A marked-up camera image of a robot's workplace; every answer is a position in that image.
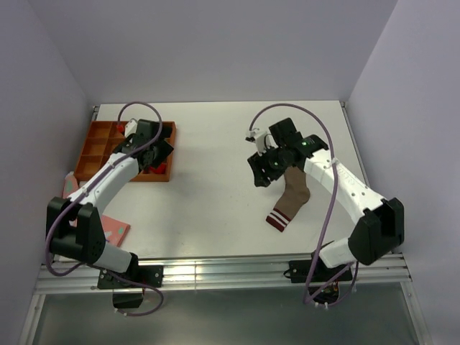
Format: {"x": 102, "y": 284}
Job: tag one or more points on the orange compartment tray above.
{"x": 97, "y": 147}

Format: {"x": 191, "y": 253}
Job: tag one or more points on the aluminium frame rail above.
{"x": 220, "y": 273}

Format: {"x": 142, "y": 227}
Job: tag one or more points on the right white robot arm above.
{"x": 379, "y": 223}

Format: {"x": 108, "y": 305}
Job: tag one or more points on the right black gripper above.
{"x": 257, "y": 163}

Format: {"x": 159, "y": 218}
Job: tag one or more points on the brown striped sock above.
{"x": 296, "y": 194}

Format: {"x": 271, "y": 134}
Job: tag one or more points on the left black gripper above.
{"x": 165, "y": 150}

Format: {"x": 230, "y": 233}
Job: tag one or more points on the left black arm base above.
{"x": 151, "y": 275}

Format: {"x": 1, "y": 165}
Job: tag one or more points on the red christmas sock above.
{"x": 160, "y": 170}

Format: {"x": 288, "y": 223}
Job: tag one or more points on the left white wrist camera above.
{"x": 127, "y": 128}

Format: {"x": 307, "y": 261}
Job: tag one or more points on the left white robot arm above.
{"x": 73, "y": 225}

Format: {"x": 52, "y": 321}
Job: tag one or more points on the pink patterned sock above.
{"x": 115, "y": 231}

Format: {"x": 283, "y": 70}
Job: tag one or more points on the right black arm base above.
{"x": 298, "y": 270}

